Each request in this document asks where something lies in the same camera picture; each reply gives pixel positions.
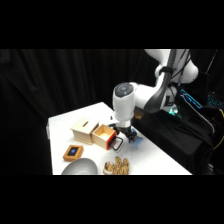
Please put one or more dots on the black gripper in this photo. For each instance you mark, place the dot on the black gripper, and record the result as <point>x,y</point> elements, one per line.
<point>124,127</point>

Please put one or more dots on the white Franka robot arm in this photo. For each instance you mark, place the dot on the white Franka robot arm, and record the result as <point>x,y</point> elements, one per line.
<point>125,100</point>

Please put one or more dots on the light wooden box housing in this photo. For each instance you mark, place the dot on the light wooden box housing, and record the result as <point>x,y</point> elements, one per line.
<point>82,130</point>

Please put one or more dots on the black draped robot stand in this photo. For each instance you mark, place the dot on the black draped robot stand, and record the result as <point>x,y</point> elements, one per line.
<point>173,140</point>

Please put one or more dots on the small green light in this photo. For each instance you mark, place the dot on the small green light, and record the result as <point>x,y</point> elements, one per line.
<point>173,111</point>

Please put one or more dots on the grey bowl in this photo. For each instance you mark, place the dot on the grey bowl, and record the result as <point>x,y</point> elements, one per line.
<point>80,167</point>

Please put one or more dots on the small wooden block blue square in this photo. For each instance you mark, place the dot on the small wooden block blue square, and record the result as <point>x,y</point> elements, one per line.
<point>73,152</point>

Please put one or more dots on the blue-lit screen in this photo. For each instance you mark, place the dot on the blue-lit screen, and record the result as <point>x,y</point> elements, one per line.
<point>195,99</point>

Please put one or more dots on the black curtain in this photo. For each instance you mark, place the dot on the black curtain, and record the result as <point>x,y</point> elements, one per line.
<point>30,100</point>

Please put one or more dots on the tan wrist bracket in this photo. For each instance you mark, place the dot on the tan wrist bracket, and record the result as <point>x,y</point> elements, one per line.
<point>138,114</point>

